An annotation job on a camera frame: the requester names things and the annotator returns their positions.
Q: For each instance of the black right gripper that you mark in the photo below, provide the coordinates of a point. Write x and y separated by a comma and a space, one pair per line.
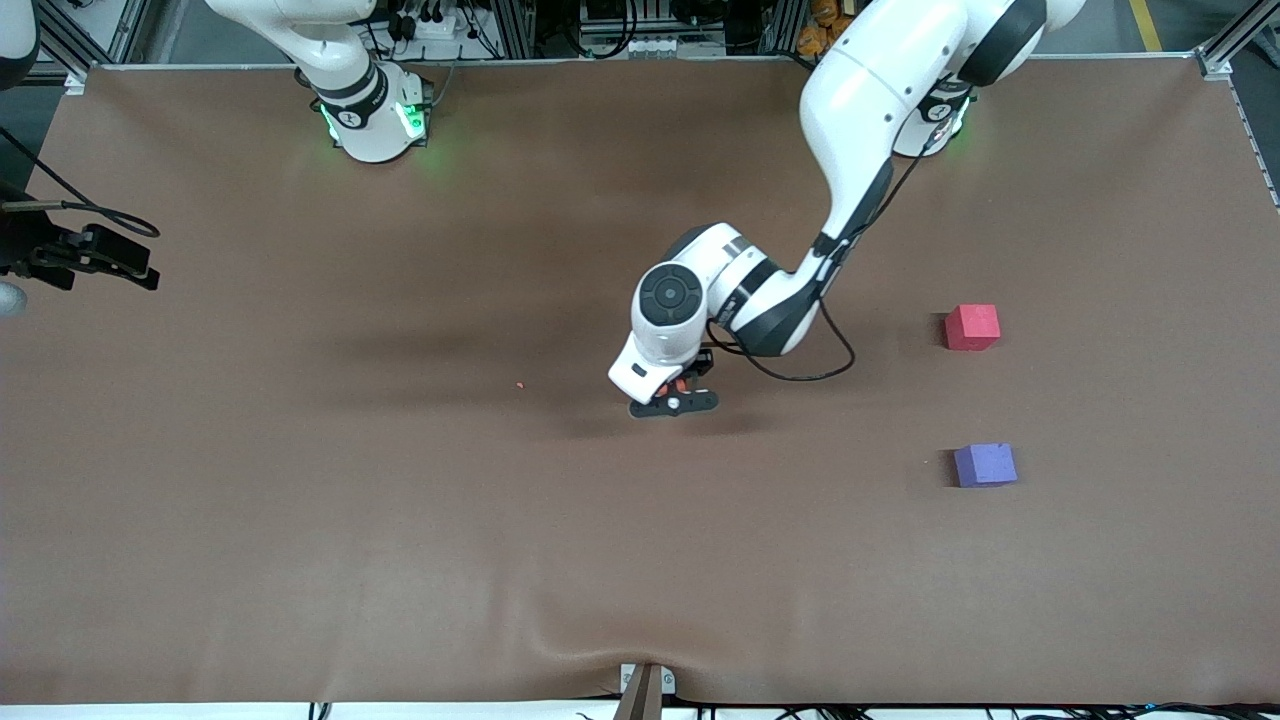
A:
28, 248

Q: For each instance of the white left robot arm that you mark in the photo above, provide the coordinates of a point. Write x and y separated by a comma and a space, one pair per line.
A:
870, 90

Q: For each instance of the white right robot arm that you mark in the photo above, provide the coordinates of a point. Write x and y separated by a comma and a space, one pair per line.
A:
370, 110

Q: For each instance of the brown table mat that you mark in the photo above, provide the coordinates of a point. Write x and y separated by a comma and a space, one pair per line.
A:
600, 550

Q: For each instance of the red foam block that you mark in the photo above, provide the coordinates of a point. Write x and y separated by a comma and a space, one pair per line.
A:
972, 327

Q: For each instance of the purple foam block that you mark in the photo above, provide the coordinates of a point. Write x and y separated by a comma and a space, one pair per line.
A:
985, 466

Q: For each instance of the white terminal block row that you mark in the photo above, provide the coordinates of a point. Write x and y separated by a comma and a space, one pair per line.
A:
675, 46

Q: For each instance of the bag of orange buns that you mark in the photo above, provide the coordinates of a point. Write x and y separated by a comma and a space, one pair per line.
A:
822, 15

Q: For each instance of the white power strip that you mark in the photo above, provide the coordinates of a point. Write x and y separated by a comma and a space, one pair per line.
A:
430, 26

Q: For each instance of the aluminium corner frame profile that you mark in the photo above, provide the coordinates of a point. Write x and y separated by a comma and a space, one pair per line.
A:
125, 30
1215, 60

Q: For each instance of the grey metal clamp bracket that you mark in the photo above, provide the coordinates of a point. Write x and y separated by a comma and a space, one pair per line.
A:
668, 681

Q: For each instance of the brown camera pole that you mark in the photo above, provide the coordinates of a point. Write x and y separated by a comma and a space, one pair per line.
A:
640, 700

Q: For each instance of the aluminium frame post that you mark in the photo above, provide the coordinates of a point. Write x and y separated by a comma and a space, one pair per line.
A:
787, 25
515, 28

